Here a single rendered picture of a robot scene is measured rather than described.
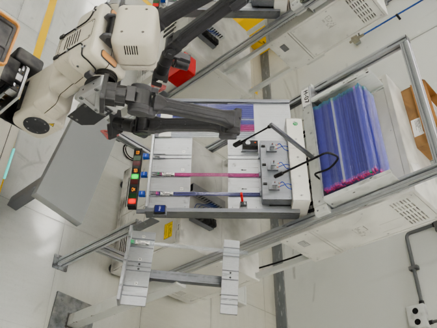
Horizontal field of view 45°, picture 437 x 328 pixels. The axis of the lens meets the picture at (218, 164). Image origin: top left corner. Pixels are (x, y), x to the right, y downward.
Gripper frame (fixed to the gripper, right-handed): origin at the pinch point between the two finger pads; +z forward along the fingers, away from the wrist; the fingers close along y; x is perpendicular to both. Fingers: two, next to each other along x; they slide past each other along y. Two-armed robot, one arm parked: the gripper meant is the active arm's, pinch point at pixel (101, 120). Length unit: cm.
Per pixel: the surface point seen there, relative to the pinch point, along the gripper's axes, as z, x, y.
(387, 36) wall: -27, -319, -5
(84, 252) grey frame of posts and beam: 22, 2, -72
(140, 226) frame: -14, -4, -50
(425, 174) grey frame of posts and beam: -125, -51, -18
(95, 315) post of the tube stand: 4, 15, -95
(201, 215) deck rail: -36, -21, -47
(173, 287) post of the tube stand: -40, 7, -68
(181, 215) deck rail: -29, -16, -46
